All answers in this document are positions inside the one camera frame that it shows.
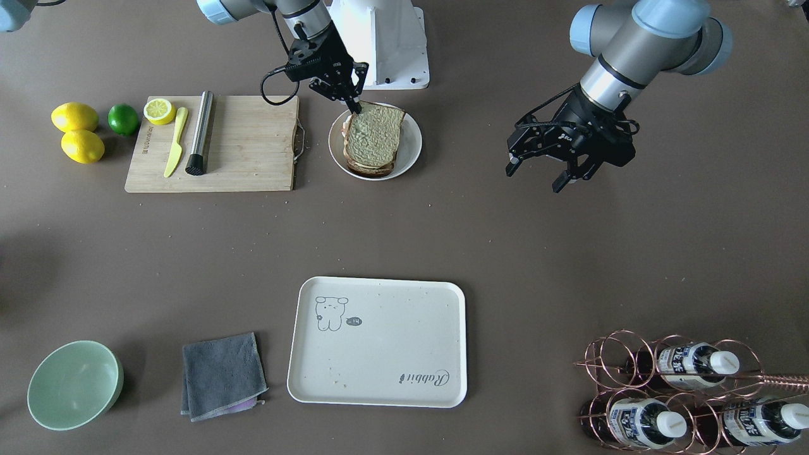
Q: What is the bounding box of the back tea bottle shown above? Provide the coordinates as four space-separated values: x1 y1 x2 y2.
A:
621 342 741 394

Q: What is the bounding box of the bread slice on plate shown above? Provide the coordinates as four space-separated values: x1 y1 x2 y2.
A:
346 158 395 179

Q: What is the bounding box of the green lime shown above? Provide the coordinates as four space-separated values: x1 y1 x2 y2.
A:
107 104 140 137

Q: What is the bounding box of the mint green bowl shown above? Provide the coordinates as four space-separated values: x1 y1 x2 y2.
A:
28 340 124 431

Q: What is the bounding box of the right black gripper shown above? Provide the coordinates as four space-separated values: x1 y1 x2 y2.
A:
287 23 369 114

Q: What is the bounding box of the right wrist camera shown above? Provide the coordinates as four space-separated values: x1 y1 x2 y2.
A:
284 57 320 82

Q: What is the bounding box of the front tea bottle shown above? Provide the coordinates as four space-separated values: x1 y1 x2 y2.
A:
579 397 690 449

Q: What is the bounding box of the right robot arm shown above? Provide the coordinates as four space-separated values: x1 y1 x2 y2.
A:
197 1 368 114

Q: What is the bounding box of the grey folded cloth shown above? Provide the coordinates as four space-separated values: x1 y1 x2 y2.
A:
180 332 269 422

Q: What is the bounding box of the cream rabbit serving tray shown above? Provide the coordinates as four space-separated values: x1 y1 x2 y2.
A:
286 276 468 408

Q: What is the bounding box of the white round plate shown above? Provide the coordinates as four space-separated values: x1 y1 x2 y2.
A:
329 111 422 179

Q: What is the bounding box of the copper wire bottle rack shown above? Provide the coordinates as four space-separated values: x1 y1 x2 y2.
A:
579 329 807 454

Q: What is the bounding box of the half lemon slice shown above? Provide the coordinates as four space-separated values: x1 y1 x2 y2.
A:
143 98 177 126

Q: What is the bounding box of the steel muddler black tip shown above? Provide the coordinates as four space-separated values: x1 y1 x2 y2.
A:
185 90 215 176

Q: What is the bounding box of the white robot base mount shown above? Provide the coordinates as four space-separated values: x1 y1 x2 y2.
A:
327 1 430 90

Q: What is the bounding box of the yellow plastic knife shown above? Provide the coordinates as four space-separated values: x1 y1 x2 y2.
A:
164 107 188 178

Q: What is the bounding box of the whole lemon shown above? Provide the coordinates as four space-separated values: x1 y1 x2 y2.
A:
50 102 99 133
61 130 105 164

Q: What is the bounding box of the upper whole lemon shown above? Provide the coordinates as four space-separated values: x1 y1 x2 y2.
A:
50 102 99 133

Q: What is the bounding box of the wooden cutting board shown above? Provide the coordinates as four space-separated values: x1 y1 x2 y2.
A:
125 95 300 193

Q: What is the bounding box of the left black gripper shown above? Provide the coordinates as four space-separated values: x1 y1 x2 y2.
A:
506 83 636 193

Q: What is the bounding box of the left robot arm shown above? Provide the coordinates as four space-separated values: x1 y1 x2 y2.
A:
506 1 733 193

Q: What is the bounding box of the lower whole lemon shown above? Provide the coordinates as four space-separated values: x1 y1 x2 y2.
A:
61 130 105 164

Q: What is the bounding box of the bread slice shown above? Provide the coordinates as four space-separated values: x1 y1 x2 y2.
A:
346 158 395 179
344 101 406 167

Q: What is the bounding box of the tea bottle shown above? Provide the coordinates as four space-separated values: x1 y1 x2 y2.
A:
621 342 741 394
579 397 690 449
693 397 808 447

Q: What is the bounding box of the fried egg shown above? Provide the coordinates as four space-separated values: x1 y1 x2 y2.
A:
341 118 351 138

